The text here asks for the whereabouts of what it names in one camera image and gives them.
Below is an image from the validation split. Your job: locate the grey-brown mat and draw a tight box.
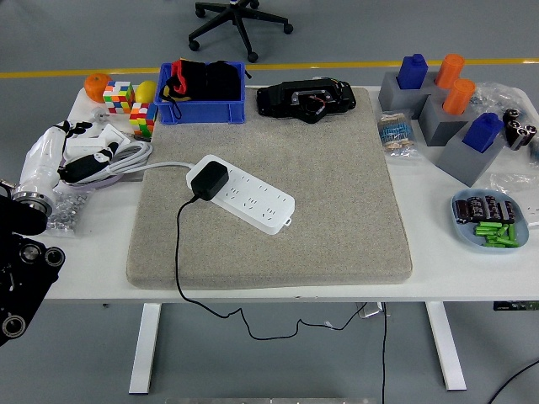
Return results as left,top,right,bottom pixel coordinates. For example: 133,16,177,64
125,86,414,290

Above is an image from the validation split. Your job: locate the clear bag of screws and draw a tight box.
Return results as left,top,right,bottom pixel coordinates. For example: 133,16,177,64
44,189,92,239

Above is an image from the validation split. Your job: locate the black table control panel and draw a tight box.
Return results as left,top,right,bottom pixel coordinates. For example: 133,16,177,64
493,300,539,312

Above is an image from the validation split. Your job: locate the light blue tray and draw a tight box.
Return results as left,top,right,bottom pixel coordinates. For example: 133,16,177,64
451,189,530,253

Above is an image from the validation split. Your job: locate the grey block holder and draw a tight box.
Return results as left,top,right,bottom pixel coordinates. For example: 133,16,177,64
435,130,506,188
418,93,469,147
377,70,441,120

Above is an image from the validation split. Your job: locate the yellow lemon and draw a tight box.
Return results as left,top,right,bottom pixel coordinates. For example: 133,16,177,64
133,80,158,104

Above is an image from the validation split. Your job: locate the blue square peg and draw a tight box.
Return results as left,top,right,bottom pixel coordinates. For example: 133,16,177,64
397,53,430,91
462,112,504,153

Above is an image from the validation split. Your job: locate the black office chair base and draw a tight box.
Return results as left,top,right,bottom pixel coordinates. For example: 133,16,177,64
187,0,295,64

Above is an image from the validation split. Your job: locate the colourful puzzle cube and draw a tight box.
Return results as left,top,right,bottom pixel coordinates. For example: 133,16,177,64
102,79,136,115
128,102,159,138

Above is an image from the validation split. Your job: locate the black printed capacitor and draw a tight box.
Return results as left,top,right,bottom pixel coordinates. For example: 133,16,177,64
467,196,486,222
483,195,502,221
499,199,518,224
453,199,471,224

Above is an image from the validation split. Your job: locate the white flat box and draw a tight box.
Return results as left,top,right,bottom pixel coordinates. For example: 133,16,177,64
67,136,106,159

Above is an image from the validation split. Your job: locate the black plug with cord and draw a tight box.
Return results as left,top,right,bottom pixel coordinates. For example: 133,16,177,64
174,161,374,341

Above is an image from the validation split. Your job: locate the black machine part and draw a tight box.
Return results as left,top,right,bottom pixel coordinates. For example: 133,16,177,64
255,77,358,125

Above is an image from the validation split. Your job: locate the black hanging cable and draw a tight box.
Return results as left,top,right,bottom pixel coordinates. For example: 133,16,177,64
381,301,388,404

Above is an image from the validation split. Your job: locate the grey coiled power cord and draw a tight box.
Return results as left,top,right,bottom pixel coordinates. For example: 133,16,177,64
62,107,197,186

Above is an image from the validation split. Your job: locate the blue plastic bin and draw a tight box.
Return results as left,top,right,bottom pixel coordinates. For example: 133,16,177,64
152,61,247,126

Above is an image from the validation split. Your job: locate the black floor cable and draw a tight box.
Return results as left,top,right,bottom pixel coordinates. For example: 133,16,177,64
489,359,539,404

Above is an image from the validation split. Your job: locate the silver bracket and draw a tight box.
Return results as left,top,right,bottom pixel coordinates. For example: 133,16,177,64
356,301,385,319

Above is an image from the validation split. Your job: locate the small crumpled clear bag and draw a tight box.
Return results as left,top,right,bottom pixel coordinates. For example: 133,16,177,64
488,171,539,201

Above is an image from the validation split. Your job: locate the white power strip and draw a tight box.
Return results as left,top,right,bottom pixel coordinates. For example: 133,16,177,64
185,154,296,236

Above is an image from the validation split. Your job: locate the orange fruit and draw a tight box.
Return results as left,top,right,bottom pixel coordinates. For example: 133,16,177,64
83,72,114,104

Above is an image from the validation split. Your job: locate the orange cylinder peg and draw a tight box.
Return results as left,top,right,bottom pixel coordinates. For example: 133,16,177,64
434,53,467,90
441,77,477,116

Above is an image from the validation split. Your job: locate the white table leg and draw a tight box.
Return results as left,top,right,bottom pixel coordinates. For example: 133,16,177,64
128,302,163,395
424,301,467,391

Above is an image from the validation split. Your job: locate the large clear plastic bag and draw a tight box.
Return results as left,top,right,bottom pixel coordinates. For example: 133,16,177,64
469,81,539,163

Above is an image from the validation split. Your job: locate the clear bag of resistors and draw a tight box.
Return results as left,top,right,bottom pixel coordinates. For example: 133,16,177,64
376,109,423,160

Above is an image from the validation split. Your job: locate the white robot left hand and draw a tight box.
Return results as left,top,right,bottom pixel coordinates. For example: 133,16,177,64
19,120,120,195

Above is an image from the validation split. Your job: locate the black and red fabric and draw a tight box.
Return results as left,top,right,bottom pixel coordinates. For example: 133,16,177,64
157,58,253,121

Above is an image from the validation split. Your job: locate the purple tape roll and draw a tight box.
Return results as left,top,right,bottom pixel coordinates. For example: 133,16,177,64
58,167,123,189

